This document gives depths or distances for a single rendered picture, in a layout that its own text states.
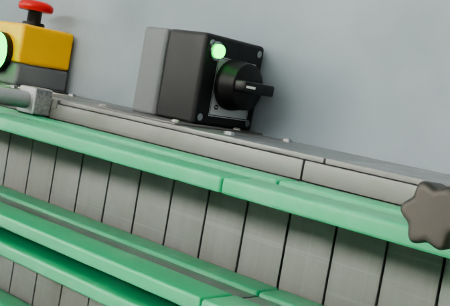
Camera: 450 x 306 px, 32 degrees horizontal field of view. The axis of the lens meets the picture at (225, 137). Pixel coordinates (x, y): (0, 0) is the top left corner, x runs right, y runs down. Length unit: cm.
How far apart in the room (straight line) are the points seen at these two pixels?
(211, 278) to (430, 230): 24
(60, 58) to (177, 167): 45
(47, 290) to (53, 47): 30
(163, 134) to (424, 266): 24
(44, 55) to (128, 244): 36
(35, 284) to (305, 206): 38
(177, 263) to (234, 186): 12
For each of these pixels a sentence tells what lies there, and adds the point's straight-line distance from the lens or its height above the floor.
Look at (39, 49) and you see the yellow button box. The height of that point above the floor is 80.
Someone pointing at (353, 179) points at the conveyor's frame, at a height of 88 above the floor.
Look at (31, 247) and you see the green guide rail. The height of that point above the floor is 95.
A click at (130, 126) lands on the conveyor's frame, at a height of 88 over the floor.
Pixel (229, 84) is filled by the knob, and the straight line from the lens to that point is 66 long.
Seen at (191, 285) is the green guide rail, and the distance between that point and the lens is 50.
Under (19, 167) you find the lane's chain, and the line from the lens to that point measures 77.
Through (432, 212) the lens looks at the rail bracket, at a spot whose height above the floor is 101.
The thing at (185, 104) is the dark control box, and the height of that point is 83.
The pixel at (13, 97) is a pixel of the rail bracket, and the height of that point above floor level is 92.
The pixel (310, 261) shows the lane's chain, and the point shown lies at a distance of 53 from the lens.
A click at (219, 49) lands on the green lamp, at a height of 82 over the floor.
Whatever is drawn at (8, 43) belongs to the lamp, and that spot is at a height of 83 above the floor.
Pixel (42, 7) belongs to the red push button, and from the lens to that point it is 92.
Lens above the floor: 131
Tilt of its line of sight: 49 degrees down
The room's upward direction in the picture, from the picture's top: 84 degrees counter-clockwise
